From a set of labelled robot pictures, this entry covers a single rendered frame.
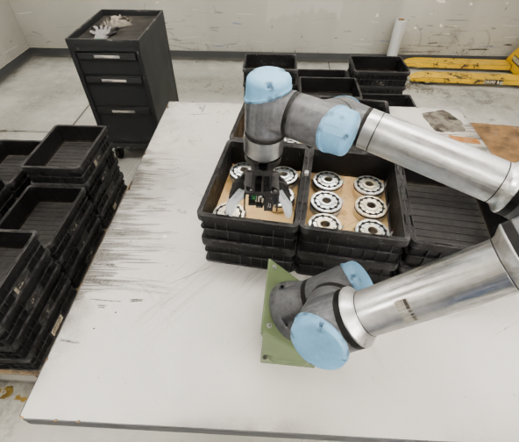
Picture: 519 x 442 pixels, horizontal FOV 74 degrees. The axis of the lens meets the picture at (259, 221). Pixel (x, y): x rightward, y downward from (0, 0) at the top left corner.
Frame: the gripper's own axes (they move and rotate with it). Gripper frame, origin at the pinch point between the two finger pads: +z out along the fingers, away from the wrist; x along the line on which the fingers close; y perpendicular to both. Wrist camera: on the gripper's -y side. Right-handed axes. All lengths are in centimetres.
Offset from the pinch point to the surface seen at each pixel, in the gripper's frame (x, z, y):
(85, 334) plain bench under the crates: -48, 36, 16
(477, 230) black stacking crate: 70, 19, -13
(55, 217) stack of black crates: -100, 75, -61
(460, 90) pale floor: 212, 109, -278
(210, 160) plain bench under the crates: -20, 39, -67
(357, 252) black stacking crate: 29.5, 18.8, -3.2
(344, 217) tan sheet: 28.8, 21.4, -19.1
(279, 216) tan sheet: 7.8, 22.4, -19.5
